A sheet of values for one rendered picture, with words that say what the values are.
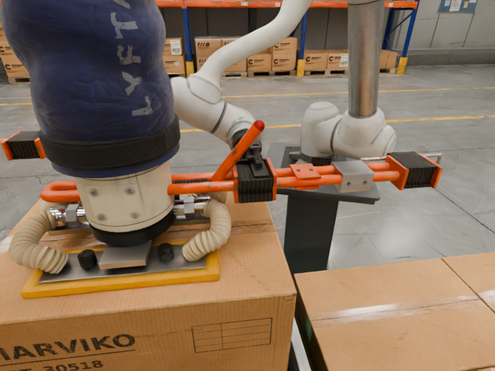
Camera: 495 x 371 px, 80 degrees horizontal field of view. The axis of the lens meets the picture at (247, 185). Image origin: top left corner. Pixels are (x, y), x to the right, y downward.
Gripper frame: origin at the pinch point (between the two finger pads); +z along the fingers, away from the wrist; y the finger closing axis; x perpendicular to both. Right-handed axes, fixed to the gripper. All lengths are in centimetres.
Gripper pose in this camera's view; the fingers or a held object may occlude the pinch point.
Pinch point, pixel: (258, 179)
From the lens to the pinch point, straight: 61.8
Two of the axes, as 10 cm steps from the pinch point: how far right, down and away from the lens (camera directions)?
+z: 1.4, 4.9, -8.6
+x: -9.9, 0.7, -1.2
